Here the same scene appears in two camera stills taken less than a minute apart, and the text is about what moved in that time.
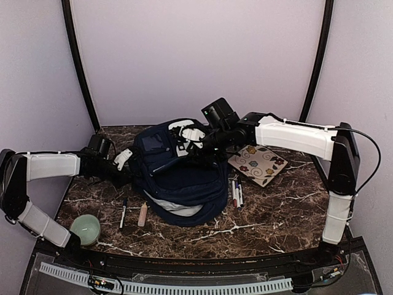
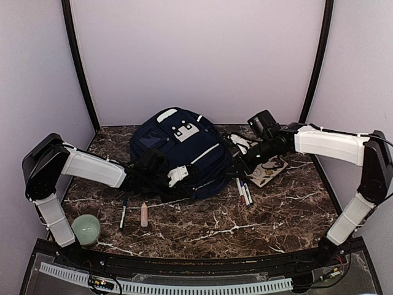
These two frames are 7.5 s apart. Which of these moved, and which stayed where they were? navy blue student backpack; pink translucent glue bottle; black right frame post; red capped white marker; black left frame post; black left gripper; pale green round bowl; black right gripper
Moved: red capped white marker; navy blue student backpack; black right gripper; black left gripper
Stayed: black left frame post; pink translucent glue bottle; pale green round bowl; black right frame post
